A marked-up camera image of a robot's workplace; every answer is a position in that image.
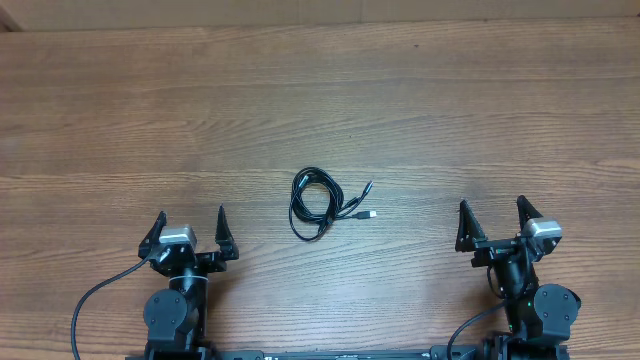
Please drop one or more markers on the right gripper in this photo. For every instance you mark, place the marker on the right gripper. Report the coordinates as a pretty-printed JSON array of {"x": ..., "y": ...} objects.
[{"x": 468, "y": 236}]

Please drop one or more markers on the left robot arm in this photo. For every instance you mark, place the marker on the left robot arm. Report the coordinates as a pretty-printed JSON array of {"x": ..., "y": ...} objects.
[{"x": 176, "y": 317}]

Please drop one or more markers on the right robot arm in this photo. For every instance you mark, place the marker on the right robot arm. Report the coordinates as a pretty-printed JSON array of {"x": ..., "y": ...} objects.
[{"x": 539, "y": 316}]

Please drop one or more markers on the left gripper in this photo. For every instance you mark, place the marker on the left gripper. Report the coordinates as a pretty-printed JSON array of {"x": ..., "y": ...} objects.
[{"x": 213, "y": 261}]

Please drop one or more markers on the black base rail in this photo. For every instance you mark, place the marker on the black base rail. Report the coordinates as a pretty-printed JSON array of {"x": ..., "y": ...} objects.
[{"x": 436, "y": 352}]

